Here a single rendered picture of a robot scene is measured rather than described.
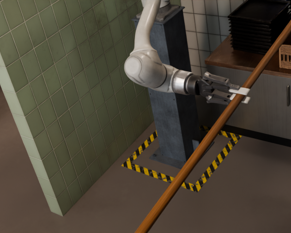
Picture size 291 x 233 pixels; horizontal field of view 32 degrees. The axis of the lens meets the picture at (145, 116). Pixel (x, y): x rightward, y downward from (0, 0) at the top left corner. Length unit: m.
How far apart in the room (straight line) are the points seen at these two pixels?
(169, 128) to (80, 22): 0.85
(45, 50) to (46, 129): 0.44
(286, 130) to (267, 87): 0.31
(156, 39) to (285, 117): 0.93
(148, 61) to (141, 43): 0.10
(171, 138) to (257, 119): 0.55
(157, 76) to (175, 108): 1.19
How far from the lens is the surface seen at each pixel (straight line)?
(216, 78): 1.84
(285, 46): 2.93
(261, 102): 3.15
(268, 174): 3.15
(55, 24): 2.77
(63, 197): 3.10
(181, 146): 3.19
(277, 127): 3.22
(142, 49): 1.83
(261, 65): 1.95
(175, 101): 2.98
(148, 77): 1.80
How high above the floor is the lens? 2.14
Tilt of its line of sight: 35 degrees down
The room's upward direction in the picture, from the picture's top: 12 degrees counter-clockwise
